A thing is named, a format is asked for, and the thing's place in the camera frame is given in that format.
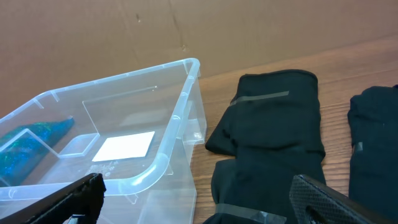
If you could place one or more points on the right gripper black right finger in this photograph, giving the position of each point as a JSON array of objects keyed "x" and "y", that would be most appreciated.
[{"x": 314, "y": 202}]

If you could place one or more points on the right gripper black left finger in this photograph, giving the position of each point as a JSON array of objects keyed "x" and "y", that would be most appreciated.
[{"x": 80, "y": 202}]

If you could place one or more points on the blue sparkly cloth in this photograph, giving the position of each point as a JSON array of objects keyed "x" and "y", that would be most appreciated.
[{"x": 25, "y": 147}]

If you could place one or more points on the white label in bin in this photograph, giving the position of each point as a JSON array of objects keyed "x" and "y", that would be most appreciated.
[{"x": 124, "y": 147}]

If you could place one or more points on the clear plastic storage bin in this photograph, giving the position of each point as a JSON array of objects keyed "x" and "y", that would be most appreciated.
[{"x": 136, "y": 129}]

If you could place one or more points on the small black folded cloth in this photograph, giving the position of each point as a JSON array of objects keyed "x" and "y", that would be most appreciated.
[{"x": 372, "y": 119}]

